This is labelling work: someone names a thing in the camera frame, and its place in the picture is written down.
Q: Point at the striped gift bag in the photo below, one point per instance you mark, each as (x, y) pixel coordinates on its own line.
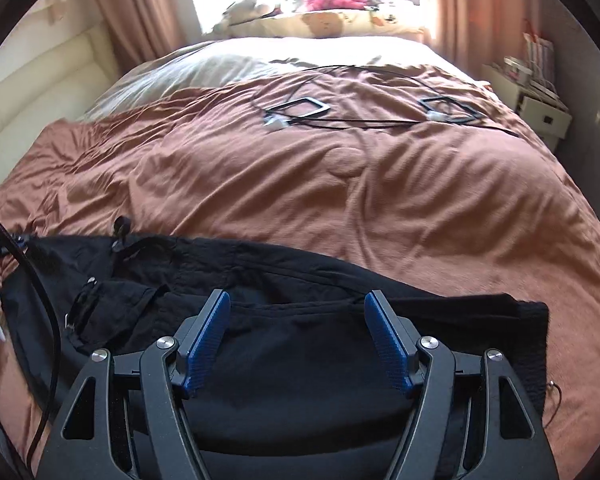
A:
(540, 60)

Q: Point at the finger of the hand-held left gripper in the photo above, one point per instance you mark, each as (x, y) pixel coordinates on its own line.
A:
(7, 249)

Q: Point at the brown blanket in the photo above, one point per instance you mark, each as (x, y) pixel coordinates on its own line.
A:
(330, 200)

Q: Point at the white nightstand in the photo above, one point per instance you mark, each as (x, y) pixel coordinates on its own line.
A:
(545, 115)

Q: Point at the black square frame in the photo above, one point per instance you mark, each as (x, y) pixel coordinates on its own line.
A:
(461, 105)
(287, 104)

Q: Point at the white plush toy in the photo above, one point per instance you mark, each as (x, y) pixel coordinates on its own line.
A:
(245, 10)

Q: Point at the bear print pillow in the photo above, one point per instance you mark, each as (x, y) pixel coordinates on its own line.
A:
(320, 22)

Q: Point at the cream bed sheet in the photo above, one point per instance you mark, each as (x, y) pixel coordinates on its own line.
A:
(220, 60)

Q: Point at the white padded headboard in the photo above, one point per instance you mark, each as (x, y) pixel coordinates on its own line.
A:
(40, 90)

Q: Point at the black pants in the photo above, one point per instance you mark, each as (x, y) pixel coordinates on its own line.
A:
(290, 280)

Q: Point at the pink curtain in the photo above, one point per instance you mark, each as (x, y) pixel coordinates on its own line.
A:
(140, 5)
(480, 10)

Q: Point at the small white box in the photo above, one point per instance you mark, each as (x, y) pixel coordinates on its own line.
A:
(515, 69)

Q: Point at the red cloth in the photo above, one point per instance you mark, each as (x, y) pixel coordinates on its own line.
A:
(340, 0)

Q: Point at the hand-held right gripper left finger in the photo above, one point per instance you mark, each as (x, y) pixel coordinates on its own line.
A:
(207, 345)

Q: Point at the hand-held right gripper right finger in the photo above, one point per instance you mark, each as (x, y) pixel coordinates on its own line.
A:
(387, 345)

